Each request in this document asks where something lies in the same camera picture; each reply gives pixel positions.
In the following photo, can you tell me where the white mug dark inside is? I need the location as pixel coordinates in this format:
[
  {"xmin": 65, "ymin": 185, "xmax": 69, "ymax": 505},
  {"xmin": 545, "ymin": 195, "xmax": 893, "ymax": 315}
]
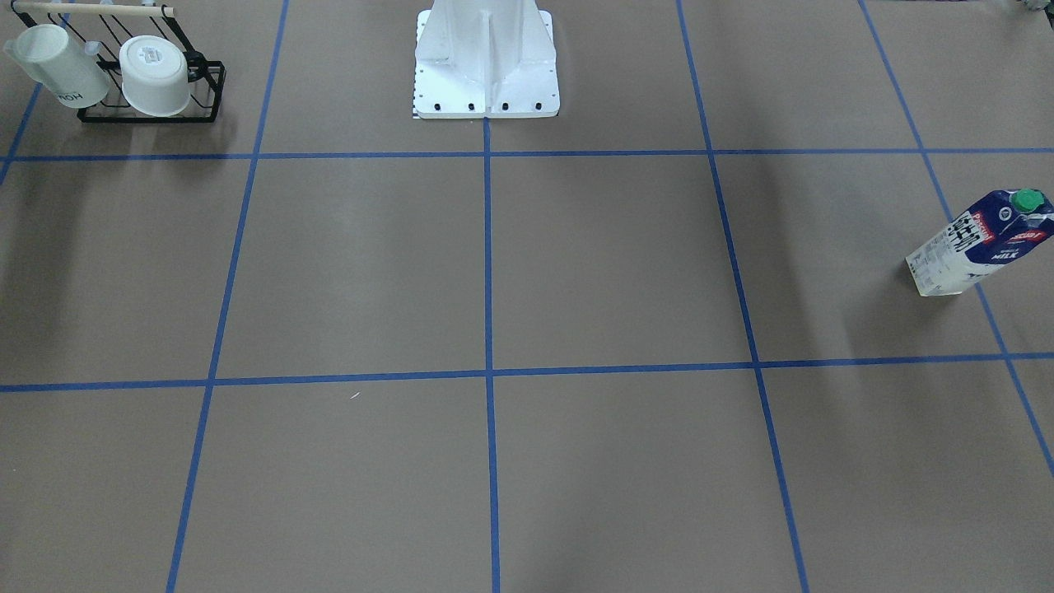
[{"xmin": 118, "ymin": 36, "xmax": 191, "ymax": 117}]

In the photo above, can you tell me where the blue white milk carton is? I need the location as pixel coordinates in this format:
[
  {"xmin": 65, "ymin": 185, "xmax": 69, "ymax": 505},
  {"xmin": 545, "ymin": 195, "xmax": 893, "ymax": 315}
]
[{"xmin": 906, "ymin": 187, "xmax": 1053, "ymax": 297}]

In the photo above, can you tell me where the white mug in rack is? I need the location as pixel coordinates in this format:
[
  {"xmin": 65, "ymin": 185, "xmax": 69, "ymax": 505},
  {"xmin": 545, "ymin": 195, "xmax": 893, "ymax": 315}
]
[{"xmin": 2, "ymin": 24, "xmax": 110, "ymax": 110}]

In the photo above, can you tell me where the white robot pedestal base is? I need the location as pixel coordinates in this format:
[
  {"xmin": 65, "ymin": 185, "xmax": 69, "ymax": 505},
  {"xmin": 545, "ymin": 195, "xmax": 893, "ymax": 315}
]
[{"xmin": 412, "ymin": 1, "xmax": 561, "ymax": 119}]

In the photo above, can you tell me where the black wire cup rack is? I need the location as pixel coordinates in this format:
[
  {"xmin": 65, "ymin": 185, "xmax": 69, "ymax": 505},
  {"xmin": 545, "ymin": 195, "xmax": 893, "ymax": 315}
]
[{"xmin": 2, "ymin": 1, "xmax": 226, "ymax": 124}]

